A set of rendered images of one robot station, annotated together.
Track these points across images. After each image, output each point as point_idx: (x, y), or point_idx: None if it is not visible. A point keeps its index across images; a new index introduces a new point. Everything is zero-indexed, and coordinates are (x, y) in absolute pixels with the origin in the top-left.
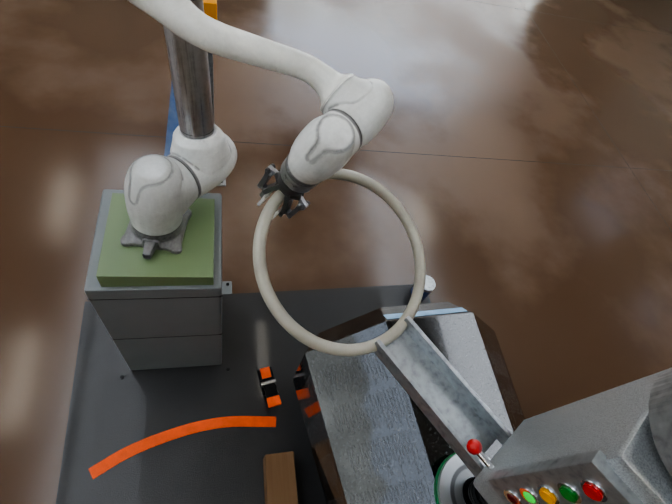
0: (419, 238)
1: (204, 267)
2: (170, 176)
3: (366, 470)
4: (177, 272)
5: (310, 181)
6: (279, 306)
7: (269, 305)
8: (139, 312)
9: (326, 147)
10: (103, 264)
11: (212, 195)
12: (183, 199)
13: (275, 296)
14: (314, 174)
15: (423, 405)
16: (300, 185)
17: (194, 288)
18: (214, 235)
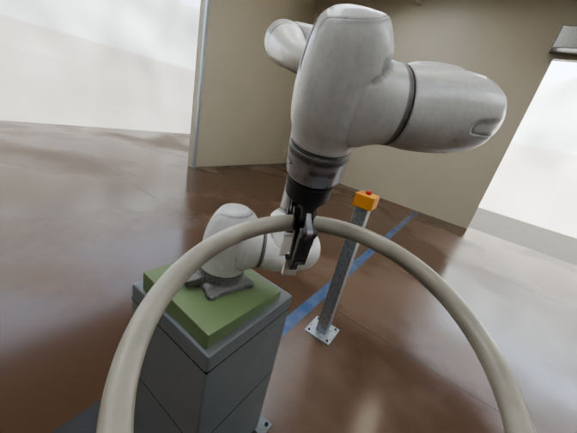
0: None
1: (213, 323)
2: (241, 218)
3: None
4: (189, 309)
5: (301, 131)
6: (143, 320)
7: (136, 309)
8: (151, 343)
9: (324, 18)
10: (158, 270)
11: (284, 292)
12: (241, 248)
13: (158, 303)
14: (303, 98)
15: None
16: (294, 155)
17: (190, 339)
18: (254, 315)
